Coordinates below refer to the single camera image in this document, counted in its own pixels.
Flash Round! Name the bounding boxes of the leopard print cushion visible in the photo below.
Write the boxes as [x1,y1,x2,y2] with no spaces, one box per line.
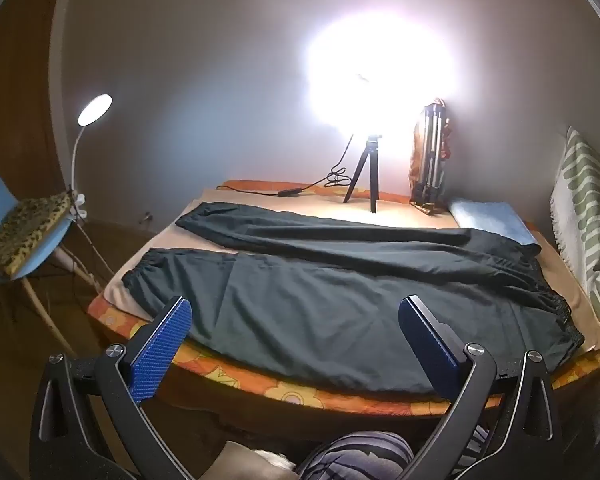
[0,192,73,278]

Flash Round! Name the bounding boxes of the orange floral cloth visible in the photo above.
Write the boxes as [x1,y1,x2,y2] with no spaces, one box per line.
[87,180,600,418]

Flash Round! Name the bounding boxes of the green striped white blanket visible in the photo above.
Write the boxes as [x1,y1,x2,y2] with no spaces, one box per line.
[550,127,600,431]

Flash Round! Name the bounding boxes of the folded blue towel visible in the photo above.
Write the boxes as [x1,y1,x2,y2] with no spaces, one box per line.
[447,200,536,246]

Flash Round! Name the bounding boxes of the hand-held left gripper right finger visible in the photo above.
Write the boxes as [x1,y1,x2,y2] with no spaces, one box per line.
[399,296,566,480]

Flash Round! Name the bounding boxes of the white lamp cable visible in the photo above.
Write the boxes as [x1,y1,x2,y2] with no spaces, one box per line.
[77,219,105,297]

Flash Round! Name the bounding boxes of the dark grey shorts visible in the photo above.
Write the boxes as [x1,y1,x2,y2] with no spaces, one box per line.
[123,201,586,395]

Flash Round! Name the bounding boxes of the folded tripod in bag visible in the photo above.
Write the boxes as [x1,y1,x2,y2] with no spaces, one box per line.
[409,100,456,216]

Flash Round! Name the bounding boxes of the person's striped trouser leg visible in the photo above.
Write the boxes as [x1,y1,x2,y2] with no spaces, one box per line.
[295,427,491,480]

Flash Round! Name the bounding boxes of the folded silver tripod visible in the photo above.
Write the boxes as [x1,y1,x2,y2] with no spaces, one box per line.
[412,102,448,206]

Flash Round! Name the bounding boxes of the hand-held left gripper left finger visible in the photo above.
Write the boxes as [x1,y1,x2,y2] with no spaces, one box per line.
[30,296,193,480]

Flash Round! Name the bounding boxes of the small black tripod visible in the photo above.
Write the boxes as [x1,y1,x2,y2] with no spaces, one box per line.
[342,133,384,214]

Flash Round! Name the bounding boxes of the beige blanket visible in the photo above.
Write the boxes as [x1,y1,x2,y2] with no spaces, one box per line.
[102,187,600,356]

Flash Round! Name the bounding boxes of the black ring light cable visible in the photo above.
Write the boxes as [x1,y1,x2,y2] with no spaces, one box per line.
[216,132,356,198]

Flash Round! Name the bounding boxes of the white clip desk lamp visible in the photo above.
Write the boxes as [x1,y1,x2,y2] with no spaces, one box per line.
[69,93,113,221]

